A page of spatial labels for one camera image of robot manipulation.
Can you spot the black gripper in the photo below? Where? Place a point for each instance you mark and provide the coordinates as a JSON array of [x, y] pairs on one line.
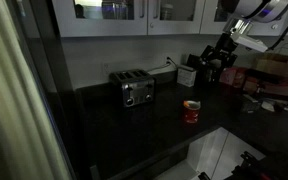
[[223, 51]]

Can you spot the orange marker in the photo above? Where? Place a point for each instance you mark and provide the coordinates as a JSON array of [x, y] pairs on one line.
[[187, 104]]

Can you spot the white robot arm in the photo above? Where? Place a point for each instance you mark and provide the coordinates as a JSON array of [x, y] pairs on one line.
[[238, 25]]

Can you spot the red cup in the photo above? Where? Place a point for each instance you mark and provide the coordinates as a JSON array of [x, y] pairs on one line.
[[191, 114]]

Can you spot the red food package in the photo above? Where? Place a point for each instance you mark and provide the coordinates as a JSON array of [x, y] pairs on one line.
[[234, 76]]

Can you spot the small white box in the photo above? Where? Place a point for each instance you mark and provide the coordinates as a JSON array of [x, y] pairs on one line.
[[186, 75]]

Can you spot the white upper cabinet right door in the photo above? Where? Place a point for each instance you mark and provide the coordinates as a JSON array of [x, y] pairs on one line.
[[265, 17]]

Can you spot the white cabinet door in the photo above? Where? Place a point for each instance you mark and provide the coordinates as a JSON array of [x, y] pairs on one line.
[[92, 18], [265, 17], [174, 17]]

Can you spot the white upper cabinet middle door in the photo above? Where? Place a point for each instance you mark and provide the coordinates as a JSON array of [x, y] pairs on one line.
[[174, 17]]

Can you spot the brown paper bag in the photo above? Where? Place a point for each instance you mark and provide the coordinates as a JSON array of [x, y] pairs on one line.
[[275, 62]]

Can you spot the silver black toaster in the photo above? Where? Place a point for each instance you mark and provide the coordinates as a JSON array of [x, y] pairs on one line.
[[133, 86]]

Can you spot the white lower cabinet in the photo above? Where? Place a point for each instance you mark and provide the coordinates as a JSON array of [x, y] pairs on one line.
[[216, 154]]

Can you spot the white upper cabinet left door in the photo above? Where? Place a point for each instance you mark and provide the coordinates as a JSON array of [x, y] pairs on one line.
[[92, 18]]

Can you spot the black refrigerator side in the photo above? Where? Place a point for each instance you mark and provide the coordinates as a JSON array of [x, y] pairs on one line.
[[36, 24]]

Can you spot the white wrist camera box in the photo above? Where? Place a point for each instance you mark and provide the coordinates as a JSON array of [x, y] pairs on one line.
[[248, 42]]

